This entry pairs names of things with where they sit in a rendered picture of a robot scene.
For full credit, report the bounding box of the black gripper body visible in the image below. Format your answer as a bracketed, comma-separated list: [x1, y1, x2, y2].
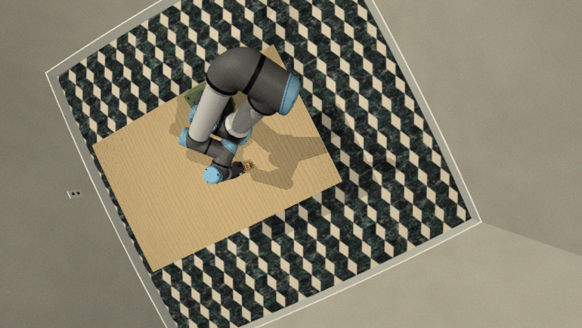
[227, 162, 244, 180]

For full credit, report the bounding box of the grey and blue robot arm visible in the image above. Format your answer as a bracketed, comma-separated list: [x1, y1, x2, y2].
[178, 47, 301, 184]

